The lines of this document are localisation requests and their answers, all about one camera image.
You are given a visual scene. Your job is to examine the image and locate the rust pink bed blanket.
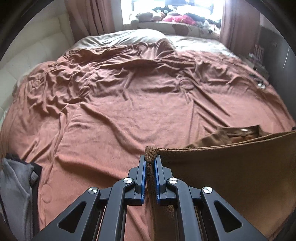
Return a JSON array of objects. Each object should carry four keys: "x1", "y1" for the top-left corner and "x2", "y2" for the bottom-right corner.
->
[{"x1": 1, "y1": 39, "x2": 295, "y2": 240}]

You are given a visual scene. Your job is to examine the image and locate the brown printed t-shirt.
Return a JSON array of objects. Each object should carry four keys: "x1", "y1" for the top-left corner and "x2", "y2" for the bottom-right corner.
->
[{"x1": 145, "y1": 126, "x2": 295, "y2": 240}]

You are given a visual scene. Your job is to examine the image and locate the grey folded garment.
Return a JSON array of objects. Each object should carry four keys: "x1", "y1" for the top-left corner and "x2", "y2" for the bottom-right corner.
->
[{"x1": 1, "y1": 154, "x2": 42, "y2": 240}]

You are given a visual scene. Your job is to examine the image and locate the pink curtain left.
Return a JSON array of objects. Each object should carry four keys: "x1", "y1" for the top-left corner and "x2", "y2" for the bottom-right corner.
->
[{"x1": 65, "y1": 0, "x2": 115, "y2": 42}]

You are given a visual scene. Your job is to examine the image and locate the striped bag on cabinet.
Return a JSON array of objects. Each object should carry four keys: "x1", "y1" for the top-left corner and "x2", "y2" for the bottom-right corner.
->
[{"x1": 253, "y1": 44, "x2": 264, "y2": 63}]

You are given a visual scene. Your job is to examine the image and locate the white bedside cabinet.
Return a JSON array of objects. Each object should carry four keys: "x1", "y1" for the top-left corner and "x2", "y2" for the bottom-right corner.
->
[{"x1": 240, "y1": 53, "x2": 269, "y2": 80}]

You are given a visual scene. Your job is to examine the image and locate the pile of plush toys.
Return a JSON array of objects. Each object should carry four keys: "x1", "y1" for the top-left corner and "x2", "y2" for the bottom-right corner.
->
[{"x1": 129, "y1": 6, "x2": 222, "y2": 29}]

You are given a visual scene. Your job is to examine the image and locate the cream padded headboard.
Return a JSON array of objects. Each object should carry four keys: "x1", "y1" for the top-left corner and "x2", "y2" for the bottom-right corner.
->
[{"x1": 1, "y1": 13, "x2": 74, "y2": 116}]

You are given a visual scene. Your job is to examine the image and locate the grey white duvet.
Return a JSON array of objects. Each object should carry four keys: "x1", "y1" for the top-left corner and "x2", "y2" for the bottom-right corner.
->
[{"x1": 71, "y1": 29, "x2": 236, "y2": 58}]

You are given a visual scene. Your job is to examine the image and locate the pink curtain right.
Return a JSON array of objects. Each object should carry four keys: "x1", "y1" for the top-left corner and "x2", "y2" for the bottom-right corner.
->
[{"x1": 219, "y1": 1, "x2": 260, "y2": 56}]

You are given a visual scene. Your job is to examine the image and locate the pink curtain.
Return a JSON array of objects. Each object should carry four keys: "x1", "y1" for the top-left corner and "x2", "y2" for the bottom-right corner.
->
[
  {"x1": 219, "y1": 1, "x2": 260, "y2": 56},
  {"x1": 65, "y1": 0, "x2": 115, "y2": 42}
]

